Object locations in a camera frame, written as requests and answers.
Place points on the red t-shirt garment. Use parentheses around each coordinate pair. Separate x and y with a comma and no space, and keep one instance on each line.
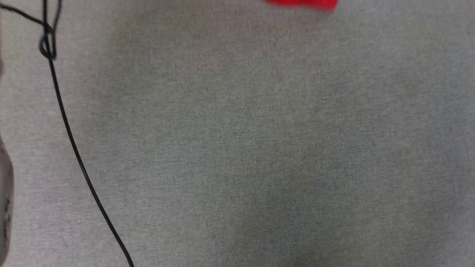
(302,3)

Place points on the grey fabric sofa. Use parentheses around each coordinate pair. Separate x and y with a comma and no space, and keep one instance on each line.
(259,148)

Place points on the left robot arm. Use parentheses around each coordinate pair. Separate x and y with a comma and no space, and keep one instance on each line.
(5,196)

